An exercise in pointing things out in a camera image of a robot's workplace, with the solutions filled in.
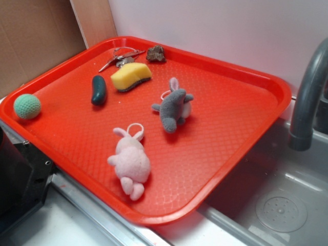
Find brown cardboard panel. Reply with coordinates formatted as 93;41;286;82
1;1;117;97

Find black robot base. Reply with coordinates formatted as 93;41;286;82
1;130;53;235

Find green crocheted ball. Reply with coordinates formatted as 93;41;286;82
13;94;41;119

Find brown rock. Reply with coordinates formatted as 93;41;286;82
146;45;167;63

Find dark green toy cucumber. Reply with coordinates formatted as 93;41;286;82
91;75;107;106

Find pink plush bunny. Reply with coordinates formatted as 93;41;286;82
107;123;151;201

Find grey toy sink basin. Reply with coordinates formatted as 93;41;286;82
199;119;327;245

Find grey faucet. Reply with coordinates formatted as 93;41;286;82
288;39;327;151

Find red plastic tray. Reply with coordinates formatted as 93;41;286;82
1;36;291;226

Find yellow sponge with grey pad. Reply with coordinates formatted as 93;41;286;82
110;63;152;92

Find metal keys on ring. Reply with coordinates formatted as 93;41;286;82
99;47;145;73

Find grey plush bunny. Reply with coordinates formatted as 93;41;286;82
151;77;194;134

